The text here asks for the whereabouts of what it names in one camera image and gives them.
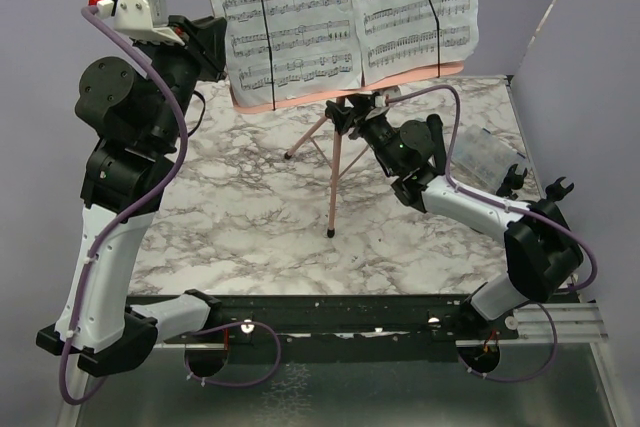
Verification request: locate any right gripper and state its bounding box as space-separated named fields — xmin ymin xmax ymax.
xmin=327 ymin=92 xmax=401 ymax=176

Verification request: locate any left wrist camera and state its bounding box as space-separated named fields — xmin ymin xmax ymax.
xmin=88 ymin=0 xmax=184 ymax=46

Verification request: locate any sheet music page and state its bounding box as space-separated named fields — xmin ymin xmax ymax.
xmin=211 ymin=0 xmax=363 ymax=109
xmin=352 ymin=0 xmax=479 ymax=84

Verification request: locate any pink music stand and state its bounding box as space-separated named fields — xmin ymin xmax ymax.
xmin=197 ymin=0 xmax=481 ymax=239

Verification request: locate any clear plastic parts box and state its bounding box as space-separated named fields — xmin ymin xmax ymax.
xmin=452 ymin=125 xmax=529 ymax=193

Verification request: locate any black mounting rail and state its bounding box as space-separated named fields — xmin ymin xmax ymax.
xmin=99 ymin=289 xmax=566 ymax=363

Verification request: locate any black stand of white microphone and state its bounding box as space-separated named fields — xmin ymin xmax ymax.
xmin=495 ymin=164 xmax=528 ymax=200

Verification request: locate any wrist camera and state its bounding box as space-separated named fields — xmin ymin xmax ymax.
xmin=88 ymin=0 xmax=184 ymax=46
xmin=374 ymin=92 xmax=396 ymax=107

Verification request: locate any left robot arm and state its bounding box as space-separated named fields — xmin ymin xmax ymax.
xmin=36 ymin=16 xmax=226 ymax=378

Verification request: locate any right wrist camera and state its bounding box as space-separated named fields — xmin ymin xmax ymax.
xmin=374 ymin=92 xmax=396 ymax=107

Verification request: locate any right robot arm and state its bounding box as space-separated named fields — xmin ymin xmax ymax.
xmin=325 ymin=93 xmax=584 ymax=338

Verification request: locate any black microphone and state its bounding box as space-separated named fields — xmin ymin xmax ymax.
xmin=426 ymin=114 xmax=447 ymax=175

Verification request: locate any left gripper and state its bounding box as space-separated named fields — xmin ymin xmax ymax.
xmin=134 ymin=14 xmax=229 ymax=149

